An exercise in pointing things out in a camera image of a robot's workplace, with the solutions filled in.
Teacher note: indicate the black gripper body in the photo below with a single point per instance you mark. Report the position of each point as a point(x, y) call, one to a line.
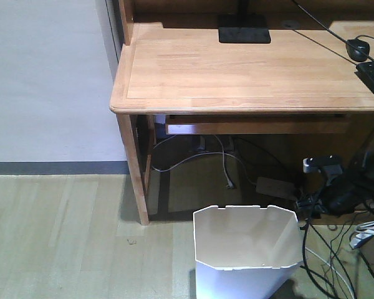
point(335, 199)

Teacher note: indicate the white plastic trash bin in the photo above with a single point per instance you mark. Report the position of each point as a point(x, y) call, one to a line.
point(245, 251)

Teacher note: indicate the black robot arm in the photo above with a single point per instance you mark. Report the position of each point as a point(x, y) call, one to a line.
point(361, 174)

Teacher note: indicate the white power strip at right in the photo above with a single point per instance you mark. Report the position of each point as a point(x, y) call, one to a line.
point(362, 234)

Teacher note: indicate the white power strip under desk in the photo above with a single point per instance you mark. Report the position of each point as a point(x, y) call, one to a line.
point(276, 188)

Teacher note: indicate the wooden desk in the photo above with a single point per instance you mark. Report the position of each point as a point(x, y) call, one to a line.
point(172, 63)

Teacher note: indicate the black computer mouse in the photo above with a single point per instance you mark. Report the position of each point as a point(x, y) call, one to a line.
point(358, 50)

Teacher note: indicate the black monitor stand base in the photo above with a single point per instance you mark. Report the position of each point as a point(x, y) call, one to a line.
point(243, 27)

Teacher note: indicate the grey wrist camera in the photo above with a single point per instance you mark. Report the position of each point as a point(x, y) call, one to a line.
point(330, 164)

